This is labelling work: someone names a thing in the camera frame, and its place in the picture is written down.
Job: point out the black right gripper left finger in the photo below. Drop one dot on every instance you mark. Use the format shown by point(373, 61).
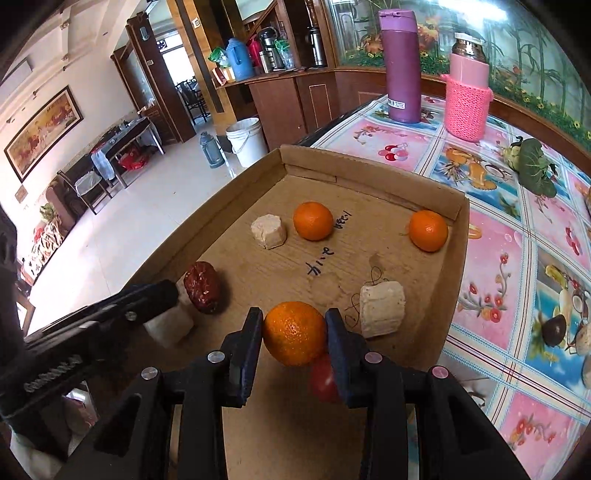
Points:
point(132, 441)

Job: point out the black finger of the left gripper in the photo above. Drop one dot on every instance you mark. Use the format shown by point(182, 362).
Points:
point(135, 305)

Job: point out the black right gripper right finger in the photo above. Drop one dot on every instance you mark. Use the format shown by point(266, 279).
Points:
point(456, 440)

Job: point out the red cherry tomato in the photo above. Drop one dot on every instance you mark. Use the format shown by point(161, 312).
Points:
point(322, 381)

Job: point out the beige square cake block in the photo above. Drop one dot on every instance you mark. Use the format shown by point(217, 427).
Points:
point(382, 308)

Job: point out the orange tangerine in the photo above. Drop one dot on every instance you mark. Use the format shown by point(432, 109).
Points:
point(313, 221)
point(428, 230)
point(295, 333)

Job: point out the brown cardboard tray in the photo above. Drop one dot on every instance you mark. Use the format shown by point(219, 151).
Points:
point(283, 432)

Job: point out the white cake block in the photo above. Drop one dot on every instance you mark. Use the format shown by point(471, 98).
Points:
point(168, 328)

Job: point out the dark red jujube date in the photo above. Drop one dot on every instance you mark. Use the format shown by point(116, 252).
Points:
point(203, 287)

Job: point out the flowered tablecloth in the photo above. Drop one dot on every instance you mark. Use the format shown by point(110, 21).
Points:
point(520, 336)

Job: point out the white plastic bucket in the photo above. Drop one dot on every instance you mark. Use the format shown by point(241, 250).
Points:
point(247, 141)

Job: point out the wooden side cabinet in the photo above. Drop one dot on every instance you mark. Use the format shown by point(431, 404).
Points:
point(289, 106)

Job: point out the blue water jug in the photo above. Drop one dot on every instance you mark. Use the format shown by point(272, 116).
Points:
point(239, 60)

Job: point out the green leafy vegetable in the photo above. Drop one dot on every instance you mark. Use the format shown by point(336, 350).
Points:
point(535, 170)

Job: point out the pink knitted-sleeve thermos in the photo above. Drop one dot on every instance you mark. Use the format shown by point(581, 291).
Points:
point(468, 95)

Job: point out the purple thermos bottle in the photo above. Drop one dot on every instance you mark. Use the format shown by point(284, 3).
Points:
point(399, 30)

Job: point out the framed wall painting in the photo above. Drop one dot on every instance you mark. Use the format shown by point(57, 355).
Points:
point(42, 132)

